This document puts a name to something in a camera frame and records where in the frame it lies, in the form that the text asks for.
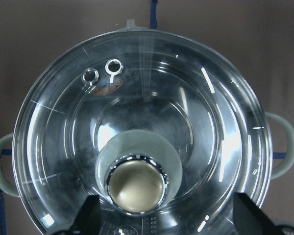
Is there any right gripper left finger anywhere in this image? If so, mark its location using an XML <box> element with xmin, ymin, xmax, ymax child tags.
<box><xmin>49</xmin><ymin>195</ymin><xmax>101</xmax><ymax>235</ymax></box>

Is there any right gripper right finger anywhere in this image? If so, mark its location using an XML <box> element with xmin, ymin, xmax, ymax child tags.
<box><xmin>233</xmin><ymin>192</ymin><xmax>294</xmax><ymax>235</ymax></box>

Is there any glass pot lid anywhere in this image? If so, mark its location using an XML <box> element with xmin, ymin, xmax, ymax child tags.
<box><xmin>13</xmin><ymin>29</ymin><xmax>272</xmax><ymax>235</ymax></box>

